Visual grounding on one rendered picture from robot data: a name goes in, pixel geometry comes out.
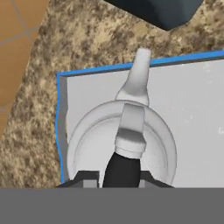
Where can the dark grey block appliance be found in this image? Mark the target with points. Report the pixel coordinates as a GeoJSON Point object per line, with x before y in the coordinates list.
{"type": "Point", "coordinates": [163, 10]}

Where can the grey tray with blue rim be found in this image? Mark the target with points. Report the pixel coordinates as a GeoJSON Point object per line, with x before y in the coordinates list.
{"type": "Point", "coordinates": [186, 116]}

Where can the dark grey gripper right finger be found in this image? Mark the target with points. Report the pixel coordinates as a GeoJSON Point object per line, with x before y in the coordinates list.
{"type": "Point", "coordinates": [150, 180]}

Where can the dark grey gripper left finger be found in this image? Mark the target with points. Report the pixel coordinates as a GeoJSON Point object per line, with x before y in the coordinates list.
{"type": "Point", "coordinates": [84, 178]}

